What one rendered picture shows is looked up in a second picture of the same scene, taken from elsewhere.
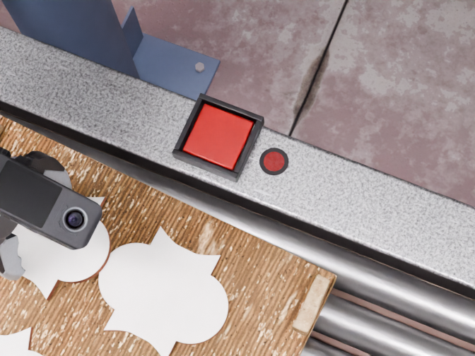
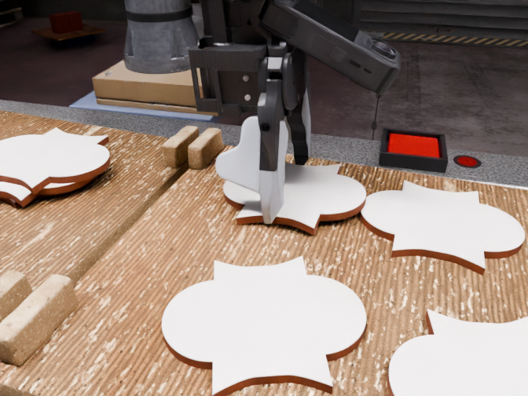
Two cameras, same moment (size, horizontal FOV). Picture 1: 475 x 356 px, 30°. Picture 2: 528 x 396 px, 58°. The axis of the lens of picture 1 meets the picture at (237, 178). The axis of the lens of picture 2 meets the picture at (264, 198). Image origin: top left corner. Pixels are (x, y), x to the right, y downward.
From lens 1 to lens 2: 0.73 m
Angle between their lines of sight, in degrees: 40
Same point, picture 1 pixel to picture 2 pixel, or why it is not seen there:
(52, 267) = (309, 207)
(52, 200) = (354, 32)
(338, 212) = not seen: outside the picture
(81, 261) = (340, 199)
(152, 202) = (383, 174)
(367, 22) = not seen: hidden behind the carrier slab
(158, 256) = (416, 196)
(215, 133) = (410, 144)
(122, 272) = (386, 208)
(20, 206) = (326, 23)
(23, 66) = (225, 134)
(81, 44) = not seen: hidden behind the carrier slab
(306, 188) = (507, 171)
